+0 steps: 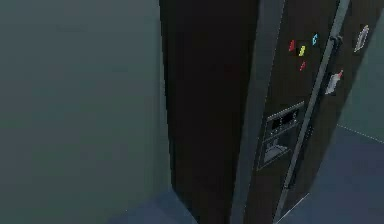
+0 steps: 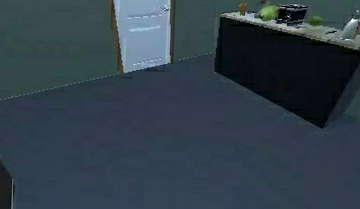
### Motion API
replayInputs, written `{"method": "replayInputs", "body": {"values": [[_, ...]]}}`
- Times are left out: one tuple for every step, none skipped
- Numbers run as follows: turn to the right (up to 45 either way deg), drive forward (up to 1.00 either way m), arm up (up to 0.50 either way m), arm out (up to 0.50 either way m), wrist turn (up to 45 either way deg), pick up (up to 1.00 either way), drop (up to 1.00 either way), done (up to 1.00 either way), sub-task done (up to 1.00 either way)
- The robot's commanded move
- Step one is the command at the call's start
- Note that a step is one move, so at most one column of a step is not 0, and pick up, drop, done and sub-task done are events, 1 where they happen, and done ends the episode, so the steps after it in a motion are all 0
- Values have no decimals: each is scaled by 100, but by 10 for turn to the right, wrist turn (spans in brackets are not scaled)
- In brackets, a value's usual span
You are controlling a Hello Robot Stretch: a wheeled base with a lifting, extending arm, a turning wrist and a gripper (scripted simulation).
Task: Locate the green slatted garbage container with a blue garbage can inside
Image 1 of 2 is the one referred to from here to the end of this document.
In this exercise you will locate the black fridge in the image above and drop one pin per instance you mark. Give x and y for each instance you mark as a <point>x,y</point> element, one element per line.
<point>213,110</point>

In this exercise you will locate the small red fridge magnet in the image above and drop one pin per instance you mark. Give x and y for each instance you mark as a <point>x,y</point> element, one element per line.
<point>302,66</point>

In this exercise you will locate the yellow fridge magnet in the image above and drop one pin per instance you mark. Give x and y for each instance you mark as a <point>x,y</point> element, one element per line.
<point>302,50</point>

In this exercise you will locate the blue fridge magnet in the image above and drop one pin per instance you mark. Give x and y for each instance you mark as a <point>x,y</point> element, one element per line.
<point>315,39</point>

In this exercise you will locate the white note with red pin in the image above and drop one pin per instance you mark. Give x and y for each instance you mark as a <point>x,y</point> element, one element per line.
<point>333,83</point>

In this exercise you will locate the white paper note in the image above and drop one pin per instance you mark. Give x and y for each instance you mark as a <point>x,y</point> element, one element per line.
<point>361,38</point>

